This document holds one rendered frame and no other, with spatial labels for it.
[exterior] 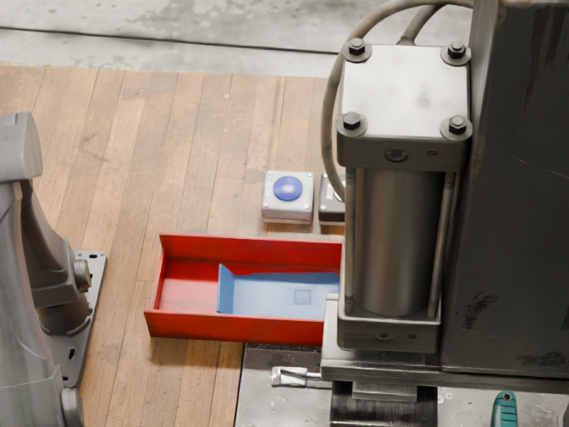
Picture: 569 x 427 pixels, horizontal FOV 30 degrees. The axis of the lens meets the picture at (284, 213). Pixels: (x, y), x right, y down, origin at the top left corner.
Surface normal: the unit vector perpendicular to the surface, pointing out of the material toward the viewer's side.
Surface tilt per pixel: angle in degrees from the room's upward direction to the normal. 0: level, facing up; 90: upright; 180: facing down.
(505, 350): 90
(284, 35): 0
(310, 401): 0
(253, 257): 90
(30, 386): 42
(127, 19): 0
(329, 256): 90
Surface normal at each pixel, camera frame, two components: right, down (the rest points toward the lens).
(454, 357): -0.09, 0.80
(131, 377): -0.04, -0.60
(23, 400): 0.09, 0.07
